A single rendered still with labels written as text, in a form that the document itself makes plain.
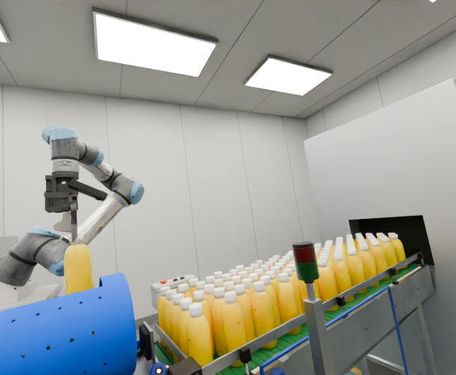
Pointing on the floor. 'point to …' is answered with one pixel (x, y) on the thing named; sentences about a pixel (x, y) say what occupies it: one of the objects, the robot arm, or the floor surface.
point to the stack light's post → (318, 337)
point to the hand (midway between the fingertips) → (76, 236)
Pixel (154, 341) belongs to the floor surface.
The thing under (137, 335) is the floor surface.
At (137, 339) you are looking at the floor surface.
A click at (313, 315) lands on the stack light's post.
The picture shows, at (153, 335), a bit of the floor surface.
